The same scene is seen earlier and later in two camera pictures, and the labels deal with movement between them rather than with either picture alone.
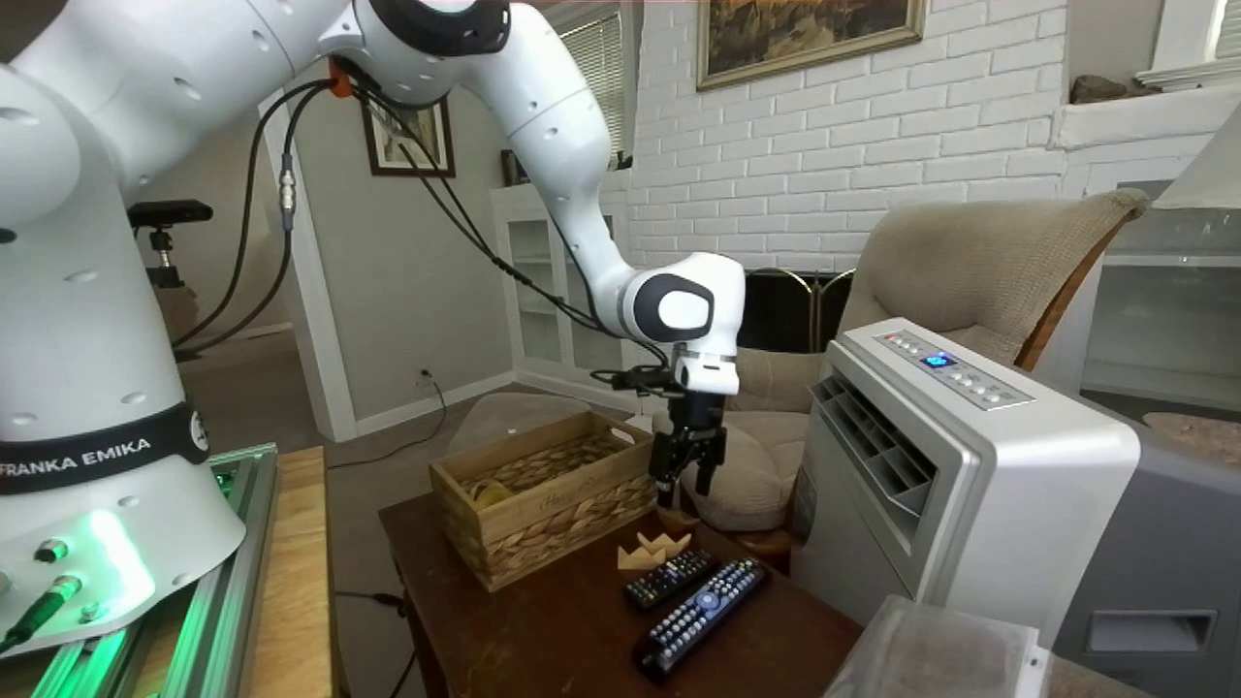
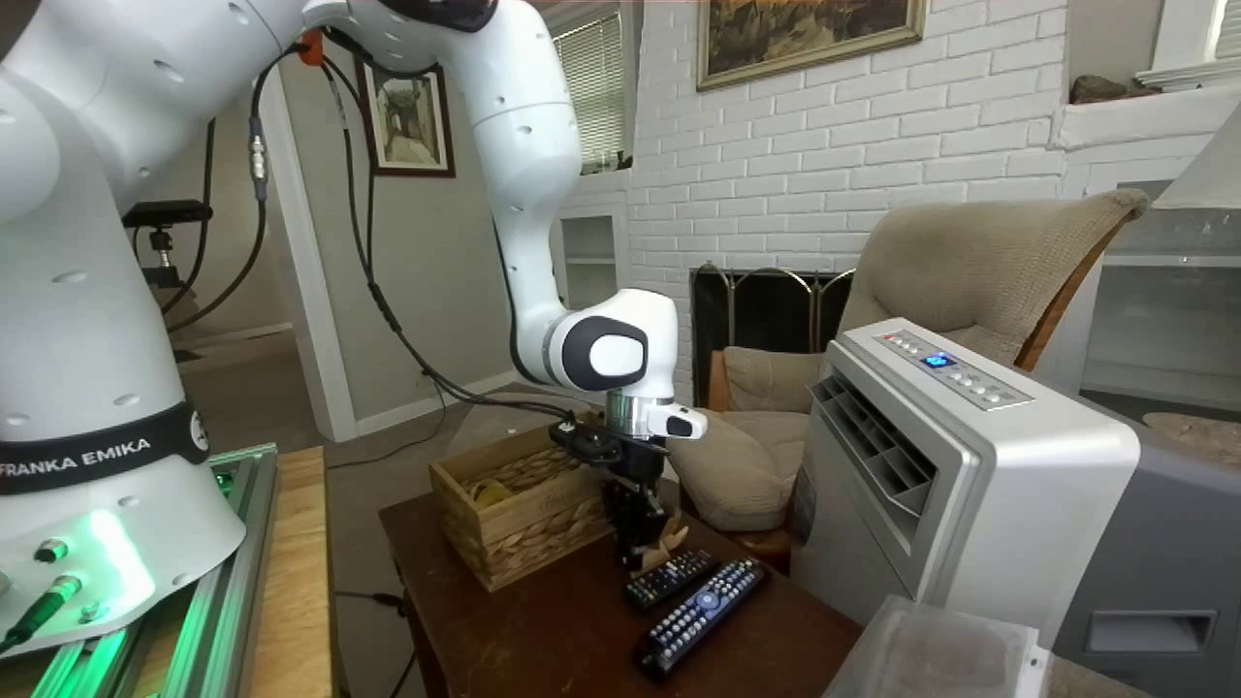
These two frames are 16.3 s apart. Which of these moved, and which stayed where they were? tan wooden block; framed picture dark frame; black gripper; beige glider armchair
Moved: black gripper
Stayed: beige glider armchair; framed picture dark frame; tan wooden block
